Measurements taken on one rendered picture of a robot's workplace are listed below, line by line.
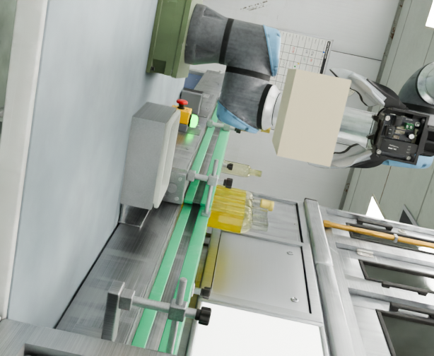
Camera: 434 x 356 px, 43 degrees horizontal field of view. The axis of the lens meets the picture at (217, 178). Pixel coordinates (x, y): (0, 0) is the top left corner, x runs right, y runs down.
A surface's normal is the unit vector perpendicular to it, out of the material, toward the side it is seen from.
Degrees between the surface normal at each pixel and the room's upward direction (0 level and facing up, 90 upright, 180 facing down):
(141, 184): 90
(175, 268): 90
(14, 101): 90
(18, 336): 90
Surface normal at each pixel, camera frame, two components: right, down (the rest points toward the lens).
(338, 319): 0.18, -0.92
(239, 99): -0.29, 0.07
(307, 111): -0.06, 0.20
